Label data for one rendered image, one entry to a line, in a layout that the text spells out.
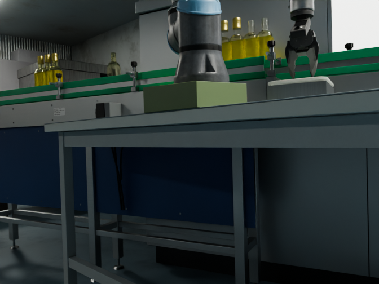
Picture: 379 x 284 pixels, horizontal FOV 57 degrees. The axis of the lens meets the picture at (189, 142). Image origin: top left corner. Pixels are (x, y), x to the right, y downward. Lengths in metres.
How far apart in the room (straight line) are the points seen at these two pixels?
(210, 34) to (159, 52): 0.96
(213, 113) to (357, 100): 0.31
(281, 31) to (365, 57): 0.40
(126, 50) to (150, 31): 4.97
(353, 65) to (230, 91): 0.57
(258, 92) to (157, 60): 0.73
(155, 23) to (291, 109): 1.33
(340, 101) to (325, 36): 0.93
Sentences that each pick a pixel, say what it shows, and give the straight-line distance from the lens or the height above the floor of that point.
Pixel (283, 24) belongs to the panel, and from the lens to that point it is 1.62.
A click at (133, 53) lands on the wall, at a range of 6.69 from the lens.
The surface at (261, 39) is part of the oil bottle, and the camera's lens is 1.47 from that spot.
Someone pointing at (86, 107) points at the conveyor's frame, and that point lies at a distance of 1.73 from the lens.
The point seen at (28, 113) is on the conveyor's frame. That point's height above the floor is 0.82.
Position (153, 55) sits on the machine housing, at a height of 1.11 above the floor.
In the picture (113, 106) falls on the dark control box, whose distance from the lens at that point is 1.54.
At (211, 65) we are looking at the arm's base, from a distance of 0.91.
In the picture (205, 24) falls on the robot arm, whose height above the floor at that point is 0.96.
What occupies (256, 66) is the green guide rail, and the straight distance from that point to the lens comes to 1.34.
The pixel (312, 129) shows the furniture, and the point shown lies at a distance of 0.72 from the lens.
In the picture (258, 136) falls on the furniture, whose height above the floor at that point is 0.68.
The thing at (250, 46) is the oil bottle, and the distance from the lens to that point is 1.48.
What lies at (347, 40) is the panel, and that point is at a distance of 1.56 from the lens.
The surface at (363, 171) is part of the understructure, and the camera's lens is 1.55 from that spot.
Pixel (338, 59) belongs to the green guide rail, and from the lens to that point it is 1.38.
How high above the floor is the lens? 0.69
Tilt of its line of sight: 1 degrees down
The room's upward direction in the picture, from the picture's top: 2 degrees counter-clockwise
